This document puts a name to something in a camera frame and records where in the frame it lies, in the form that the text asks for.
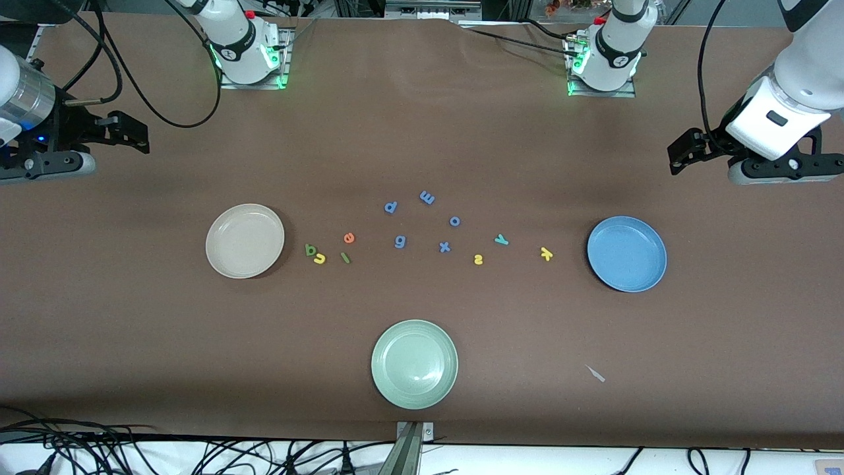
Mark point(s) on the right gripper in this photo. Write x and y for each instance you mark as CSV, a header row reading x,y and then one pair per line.
x,y
68,123

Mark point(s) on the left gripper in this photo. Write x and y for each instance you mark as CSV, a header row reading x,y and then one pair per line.
x,y
711,142

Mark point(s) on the teal foam letter y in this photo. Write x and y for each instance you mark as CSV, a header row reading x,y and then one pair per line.
x,y
501,239

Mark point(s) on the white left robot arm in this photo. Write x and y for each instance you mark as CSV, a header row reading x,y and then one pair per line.
x,y
620,46

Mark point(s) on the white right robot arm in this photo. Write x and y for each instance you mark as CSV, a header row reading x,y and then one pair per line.
x,y
234,39

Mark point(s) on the blue round plate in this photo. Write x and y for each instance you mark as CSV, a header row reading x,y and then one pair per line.
x,y
626,254

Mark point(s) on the light brown round plate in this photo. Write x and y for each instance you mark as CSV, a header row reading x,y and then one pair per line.
x,y
244,241

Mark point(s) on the orange brown background object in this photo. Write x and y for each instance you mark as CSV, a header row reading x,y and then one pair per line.
x,y
567,5

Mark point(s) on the small grey tape scrap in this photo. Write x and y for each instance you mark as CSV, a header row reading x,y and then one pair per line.
x,y
595,374

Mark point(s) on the blue foam letter m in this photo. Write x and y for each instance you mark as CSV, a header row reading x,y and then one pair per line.
x,y
427,197

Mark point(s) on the brown table cover sheet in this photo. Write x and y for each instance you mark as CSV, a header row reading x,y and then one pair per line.
x,y
422,132

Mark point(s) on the pale green round plate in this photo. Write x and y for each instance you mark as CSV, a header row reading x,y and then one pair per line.
x,y
414,364

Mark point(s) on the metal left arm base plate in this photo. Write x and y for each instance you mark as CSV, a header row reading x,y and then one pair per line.
x,y
626,93

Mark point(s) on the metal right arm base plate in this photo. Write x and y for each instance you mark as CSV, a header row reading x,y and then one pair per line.
x,y
285,59

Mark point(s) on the silver metal rail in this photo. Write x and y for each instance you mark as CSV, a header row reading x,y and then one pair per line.
x,y
428,10

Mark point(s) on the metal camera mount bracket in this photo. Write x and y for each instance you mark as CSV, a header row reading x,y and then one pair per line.
x,y
410,455

